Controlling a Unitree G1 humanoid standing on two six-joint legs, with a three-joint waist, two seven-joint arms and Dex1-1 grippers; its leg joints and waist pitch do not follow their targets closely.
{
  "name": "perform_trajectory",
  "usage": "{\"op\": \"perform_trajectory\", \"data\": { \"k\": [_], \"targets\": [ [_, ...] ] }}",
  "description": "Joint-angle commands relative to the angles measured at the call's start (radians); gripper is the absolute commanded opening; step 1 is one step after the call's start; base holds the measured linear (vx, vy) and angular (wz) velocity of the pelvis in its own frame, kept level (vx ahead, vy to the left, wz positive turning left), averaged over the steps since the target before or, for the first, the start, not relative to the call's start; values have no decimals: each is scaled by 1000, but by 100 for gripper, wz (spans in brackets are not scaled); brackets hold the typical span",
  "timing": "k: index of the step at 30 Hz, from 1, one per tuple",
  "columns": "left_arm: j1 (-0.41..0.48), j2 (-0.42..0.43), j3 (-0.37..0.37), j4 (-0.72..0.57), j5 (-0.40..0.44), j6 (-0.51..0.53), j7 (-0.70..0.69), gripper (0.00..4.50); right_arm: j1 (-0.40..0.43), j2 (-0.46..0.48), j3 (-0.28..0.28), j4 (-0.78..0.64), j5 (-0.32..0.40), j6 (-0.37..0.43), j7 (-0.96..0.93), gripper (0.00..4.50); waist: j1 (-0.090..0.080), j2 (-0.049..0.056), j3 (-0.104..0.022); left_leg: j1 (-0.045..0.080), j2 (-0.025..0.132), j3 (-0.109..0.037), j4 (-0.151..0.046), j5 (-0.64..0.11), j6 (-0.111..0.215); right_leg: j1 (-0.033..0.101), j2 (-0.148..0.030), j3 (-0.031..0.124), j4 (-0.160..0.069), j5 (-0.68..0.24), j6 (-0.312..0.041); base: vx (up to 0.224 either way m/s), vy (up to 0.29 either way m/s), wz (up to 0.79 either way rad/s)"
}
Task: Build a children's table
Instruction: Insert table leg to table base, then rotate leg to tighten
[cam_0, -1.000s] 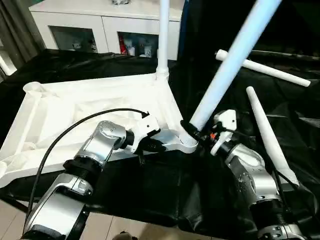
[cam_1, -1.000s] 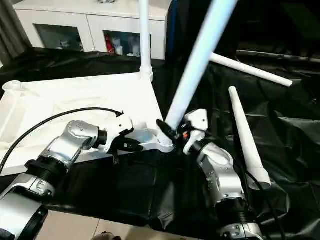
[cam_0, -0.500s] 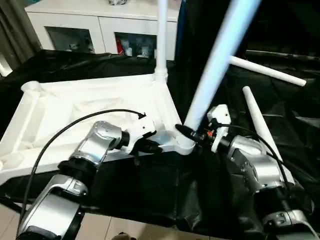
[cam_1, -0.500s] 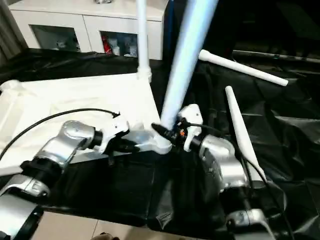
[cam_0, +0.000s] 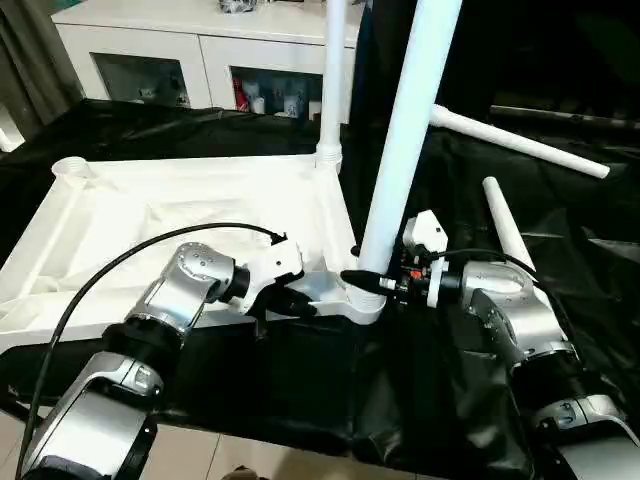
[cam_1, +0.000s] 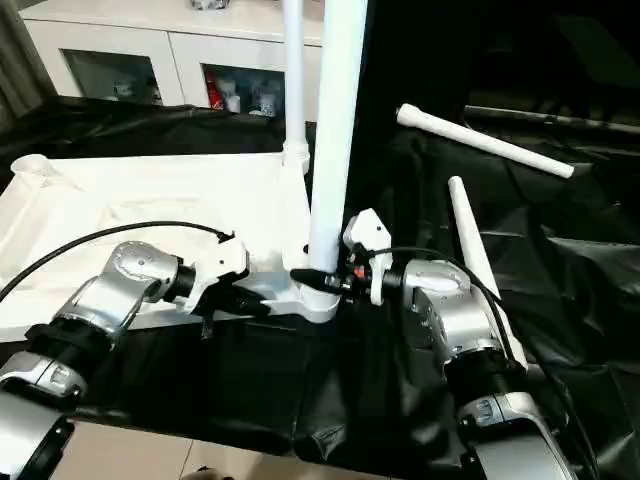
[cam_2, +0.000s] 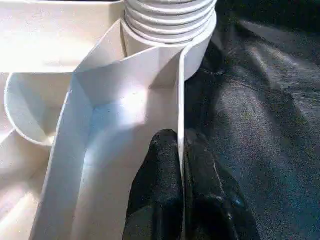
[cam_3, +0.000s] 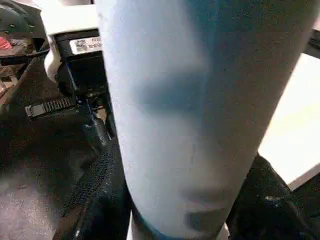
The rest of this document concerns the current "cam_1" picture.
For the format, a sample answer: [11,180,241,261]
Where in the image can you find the black box with yellow label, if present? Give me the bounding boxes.
[360,0,474,117]

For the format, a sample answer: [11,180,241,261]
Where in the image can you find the black work mat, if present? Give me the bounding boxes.
[0,94,640,474]

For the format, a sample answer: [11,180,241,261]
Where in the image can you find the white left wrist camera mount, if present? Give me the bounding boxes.
[183,231,250,317]

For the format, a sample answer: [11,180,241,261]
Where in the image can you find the dark metal rail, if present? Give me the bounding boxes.
[463,103,640,135]

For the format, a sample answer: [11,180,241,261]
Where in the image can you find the white glass-door cabinet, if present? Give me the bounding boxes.
[19,0,327,122]

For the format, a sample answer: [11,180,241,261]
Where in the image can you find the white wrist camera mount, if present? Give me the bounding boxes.
[343,208,393,306]
[183,231,250,317]

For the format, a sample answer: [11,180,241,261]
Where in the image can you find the grey curtain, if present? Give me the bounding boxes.
[0,0,57,120]

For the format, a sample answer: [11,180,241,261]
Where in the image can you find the white plastic table leg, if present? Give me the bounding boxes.
[395,102,576,179]
[305,0,371,275]
[446,175,527,372]
[280,0,313,175]

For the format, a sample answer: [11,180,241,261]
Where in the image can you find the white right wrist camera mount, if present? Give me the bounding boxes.
[343,208,393,306]

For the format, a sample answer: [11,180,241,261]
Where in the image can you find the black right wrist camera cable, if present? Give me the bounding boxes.
[355,246,604,480]

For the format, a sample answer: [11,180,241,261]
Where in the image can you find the red package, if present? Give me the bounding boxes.
[206,69,225,110]

